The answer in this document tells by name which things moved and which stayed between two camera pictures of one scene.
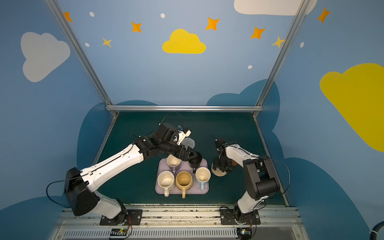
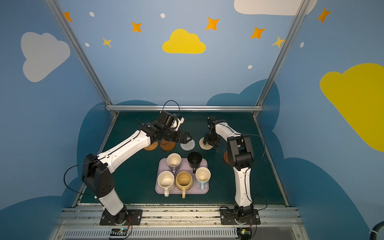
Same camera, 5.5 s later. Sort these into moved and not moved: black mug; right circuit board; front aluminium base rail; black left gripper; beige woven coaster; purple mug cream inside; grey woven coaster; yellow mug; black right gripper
Moved: black left gripper; beige woven coaster; black right gripper
Not moved: grey woven coaster; black mug; right circuit board; yellow mug; front aluminium base rail; purple mug cream inside
